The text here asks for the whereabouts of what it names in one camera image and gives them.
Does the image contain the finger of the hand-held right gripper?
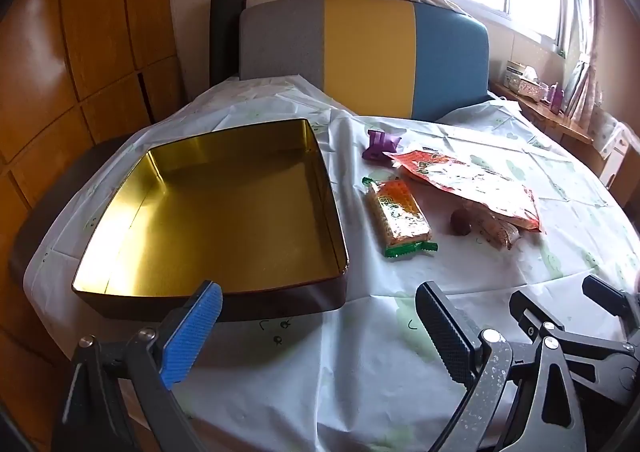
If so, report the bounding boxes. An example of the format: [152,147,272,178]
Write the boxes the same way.
[508,288,640,365]
[581,274,640,330]

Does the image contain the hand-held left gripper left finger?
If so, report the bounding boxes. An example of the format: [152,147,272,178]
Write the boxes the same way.
[50,279,226,452]

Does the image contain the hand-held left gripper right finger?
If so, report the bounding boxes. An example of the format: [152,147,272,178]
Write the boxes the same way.
[415,280,588,452]

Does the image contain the clear brown pastry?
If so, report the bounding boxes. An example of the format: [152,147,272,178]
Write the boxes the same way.
[470,204,522,250]

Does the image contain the brown round snack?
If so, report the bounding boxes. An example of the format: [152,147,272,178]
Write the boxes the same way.
[450,208,473,236]

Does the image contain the orange green cracker packet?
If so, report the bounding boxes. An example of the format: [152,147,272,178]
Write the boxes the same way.
[361,176,439,260]

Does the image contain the gold lined tin box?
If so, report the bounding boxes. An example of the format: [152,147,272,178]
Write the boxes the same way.
[71,118,349,323]

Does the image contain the large red white snack bag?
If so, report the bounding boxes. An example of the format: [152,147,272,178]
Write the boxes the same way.
[390,148,546,233]

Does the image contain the purple snack packet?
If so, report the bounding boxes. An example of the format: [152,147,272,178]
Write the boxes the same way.
[363,129,403,163]

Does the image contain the white green printed tablecloth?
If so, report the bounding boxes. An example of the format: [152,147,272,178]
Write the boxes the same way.
[22,73,640,452]

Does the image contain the white cabinet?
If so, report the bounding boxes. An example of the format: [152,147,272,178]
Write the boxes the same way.
[599,129,640,205]

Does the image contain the white dotted cloth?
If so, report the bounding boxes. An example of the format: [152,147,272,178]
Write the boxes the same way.
[591,108,628,157]

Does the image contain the wooden side desk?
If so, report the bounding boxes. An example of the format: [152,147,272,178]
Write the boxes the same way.
[490,79,601,143]

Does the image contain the pink sheer curtain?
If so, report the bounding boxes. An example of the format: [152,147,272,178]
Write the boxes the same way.
[555,0,613,133]

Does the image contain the grey yellow blue chair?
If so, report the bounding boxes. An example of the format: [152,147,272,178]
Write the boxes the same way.
[238,0,490,122]

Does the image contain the black rolled mat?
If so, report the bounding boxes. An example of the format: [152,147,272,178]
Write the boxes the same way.
[209,0,248,88]

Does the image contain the wooden wardrobe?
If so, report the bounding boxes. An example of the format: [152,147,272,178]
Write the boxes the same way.
[0,0,186,383]

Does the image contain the standing picture frame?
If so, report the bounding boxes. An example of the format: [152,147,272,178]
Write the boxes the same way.
[564,63,585,114]

